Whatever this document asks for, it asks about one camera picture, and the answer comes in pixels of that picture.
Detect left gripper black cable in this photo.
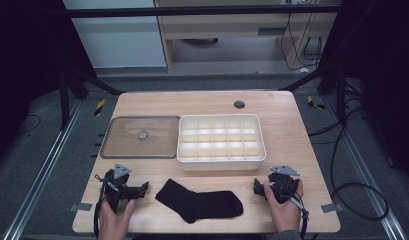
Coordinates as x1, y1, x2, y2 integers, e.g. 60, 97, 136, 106
93, 174, 108, 240

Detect white cabinet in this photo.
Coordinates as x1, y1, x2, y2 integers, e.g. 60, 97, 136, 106
62, 0, 168, 70

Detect thin black floor cable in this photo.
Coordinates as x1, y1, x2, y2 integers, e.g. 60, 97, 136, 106
17, 113, 43, 135

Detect black horizontal bar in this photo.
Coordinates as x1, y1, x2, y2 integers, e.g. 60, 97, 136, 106
63, 4, 343, 19

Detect person's left hand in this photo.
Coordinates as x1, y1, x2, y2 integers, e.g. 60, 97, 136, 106
98, 198, 137, 240

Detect person's right hand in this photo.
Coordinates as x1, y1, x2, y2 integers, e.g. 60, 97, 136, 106
263, 180, 305, 234

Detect black metal stand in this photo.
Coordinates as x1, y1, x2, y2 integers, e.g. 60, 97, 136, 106
279, 64, 348, 128
57, 64, 125, 132

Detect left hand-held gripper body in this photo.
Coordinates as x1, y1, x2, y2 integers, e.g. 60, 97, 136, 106
101, 163, 142, 214

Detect thick black floor cable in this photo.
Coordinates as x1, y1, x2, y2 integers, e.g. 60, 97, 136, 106
307, 96, 390, 222

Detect grey tape strip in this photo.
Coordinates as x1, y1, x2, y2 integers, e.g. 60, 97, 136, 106
68, 202, 93, 213
320, 202, 344, 214

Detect light wooden desk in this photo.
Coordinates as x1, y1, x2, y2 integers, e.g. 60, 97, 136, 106
153, 0, 344, 73

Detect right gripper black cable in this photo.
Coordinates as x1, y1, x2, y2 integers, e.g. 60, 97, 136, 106
281, 184, 310, 240

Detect yellow black striped tape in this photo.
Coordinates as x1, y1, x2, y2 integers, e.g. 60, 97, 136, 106
306, 95, 327, 111
93, 98, 107, 117

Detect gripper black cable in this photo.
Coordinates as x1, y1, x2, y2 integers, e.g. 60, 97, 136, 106
93, 174, 108, 240
281, 184, 310, 240

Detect white divided storage box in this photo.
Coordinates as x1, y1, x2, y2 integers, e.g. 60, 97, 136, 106
176, 113, 267, 172

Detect transparent box lid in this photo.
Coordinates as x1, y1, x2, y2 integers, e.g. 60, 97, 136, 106
99, 115, 181, 160

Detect aluminium floor rail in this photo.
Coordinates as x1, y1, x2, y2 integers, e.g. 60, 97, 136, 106
324, 96, 408, 240
1, 99, 84, 240

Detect black sock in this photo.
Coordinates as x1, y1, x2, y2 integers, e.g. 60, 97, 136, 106
154, 178, 244, 225

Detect hanging black cables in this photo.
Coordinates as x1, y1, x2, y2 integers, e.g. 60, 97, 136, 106
279, 12, 324, 72

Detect black curtain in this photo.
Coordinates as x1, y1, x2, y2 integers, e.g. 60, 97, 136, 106
0, 0, 96, 161
318, 0, 409, 188

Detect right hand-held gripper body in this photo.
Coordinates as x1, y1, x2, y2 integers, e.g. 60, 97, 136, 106
267, 164, 301, 205

